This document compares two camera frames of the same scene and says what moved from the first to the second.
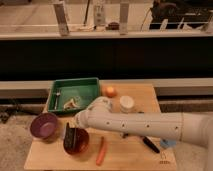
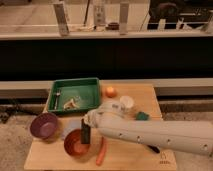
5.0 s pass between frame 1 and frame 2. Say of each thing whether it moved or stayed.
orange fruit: stayed
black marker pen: stayed
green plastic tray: stayed
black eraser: moved
